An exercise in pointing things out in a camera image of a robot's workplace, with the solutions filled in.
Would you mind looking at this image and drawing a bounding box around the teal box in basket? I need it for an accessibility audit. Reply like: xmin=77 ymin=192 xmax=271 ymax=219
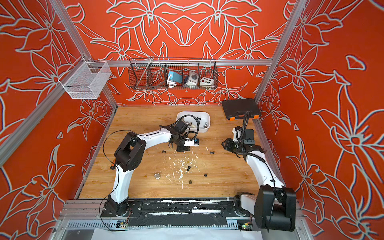
xmin=167 ymin=71 xmax=183 ymax=88

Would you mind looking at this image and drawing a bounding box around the white dotted cube in basket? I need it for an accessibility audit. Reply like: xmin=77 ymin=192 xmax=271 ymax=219
xmin=200 ymin=77 xmax=214 ymax=87

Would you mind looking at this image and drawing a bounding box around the clear plastic wall bin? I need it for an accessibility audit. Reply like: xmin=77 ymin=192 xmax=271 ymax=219
xmin=59 ymin=62 xmax=112 ymax=100

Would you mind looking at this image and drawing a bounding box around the white plastic storage box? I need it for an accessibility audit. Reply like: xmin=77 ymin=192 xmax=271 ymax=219
xmin=176 ymin=111 xmax=211 ymax=134

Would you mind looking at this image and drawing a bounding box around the black wire wall basket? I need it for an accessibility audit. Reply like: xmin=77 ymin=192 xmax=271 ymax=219
xmin=128 ymin=57 xmax=219 ymax=90

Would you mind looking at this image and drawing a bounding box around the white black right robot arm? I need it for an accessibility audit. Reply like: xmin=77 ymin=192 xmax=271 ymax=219
xmin=222 ymin=111 xmax=297 ymax=232

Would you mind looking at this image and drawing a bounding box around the black orange tool case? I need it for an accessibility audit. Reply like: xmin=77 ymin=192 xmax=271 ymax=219
xmin=222 ymin=99 xmax=262 ymax=121

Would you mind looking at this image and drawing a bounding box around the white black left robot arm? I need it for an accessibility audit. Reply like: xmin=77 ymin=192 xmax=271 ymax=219
xmin=100 ymin=114 xmax=201 ymax=217

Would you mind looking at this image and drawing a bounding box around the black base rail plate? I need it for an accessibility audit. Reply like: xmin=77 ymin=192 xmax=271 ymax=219
xmin=101 ymin=197 xmax=251 ymax=218

